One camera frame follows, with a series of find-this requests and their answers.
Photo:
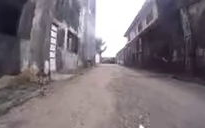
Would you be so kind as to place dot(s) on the dark two-storey building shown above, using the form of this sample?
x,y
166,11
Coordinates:
x,y
170,36

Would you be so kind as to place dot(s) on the robot's own part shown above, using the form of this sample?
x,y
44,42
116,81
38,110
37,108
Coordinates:
x,y
141,126

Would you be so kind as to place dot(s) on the brown dirt road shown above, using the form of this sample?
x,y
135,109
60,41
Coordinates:
x,y
100,96

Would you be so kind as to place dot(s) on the bare tree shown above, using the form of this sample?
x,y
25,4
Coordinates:
x,y
100,46

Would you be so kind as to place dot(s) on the weedy ground strip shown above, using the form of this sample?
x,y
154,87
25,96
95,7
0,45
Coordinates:
x,y
10,91

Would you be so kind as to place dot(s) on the weathered grey concrete building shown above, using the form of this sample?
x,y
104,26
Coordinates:
x,y
40,36

